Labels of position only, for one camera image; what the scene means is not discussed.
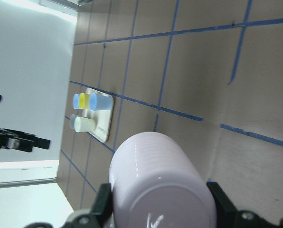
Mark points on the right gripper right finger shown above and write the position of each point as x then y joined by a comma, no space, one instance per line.
228,216

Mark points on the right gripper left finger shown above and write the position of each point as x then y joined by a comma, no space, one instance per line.
98,216

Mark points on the pink plastic cup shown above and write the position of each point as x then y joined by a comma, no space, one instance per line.
155,185

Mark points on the cream plastic cup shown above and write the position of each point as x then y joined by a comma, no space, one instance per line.
83,124

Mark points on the grey plastic cup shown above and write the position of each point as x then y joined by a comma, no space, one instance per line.
72,121

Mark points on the light blue cup far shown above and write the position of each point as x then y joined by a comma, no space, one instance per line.
75,101

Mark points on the light blue cup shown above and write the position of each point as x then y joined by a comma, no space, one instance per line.
75,101
98,102

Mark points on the yellow plastic cup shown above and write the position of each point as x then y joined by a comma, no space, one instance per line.
84,101

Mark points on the light blue cup near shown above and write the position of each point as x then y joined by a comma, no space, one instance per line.
98,102

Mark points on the cream plastic tray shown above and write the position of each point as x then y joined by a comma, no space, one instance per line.
101,117

